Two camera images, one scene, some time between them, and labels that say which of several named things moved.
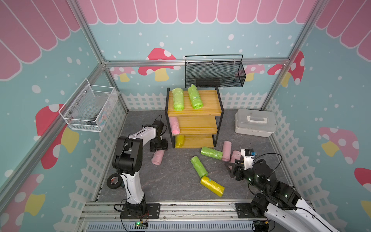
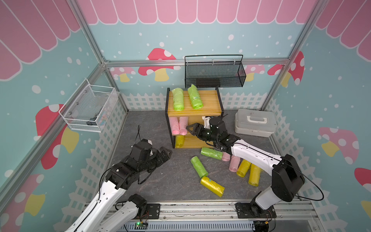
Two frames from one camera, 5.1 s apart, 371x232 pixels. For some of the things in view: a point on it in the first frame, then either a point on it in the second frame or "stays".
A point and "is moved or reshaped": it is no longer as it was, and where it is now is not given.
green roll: [196, 100] stays
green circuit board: [139, 225] stays
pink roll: [175, 125] stays
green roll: [178, 96] stays
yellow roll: [179, 140] stays
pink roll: [157, 157] is moved or reshaped
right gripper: [236, 167] to [198, 132]
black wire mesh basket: [214, 71] stays
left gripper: [164, 146] to [160, 160]
